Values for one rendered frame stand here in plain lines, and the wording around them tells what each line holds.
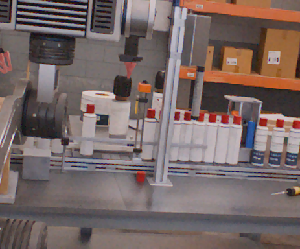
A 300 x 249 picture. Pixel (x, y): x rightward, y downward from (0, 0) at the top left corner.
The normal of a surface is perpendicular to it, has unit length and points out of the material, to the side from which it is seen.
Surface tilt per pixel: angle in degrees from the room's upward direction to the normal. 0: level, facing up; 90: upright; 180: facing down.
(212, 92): 90
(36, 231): 16
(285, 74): 91
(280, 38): 89
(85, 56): 90
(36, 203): 0
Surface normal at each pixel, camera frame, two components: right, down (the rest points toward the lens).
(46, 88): 0.02, 0.17
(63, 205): 0.11, -0.98
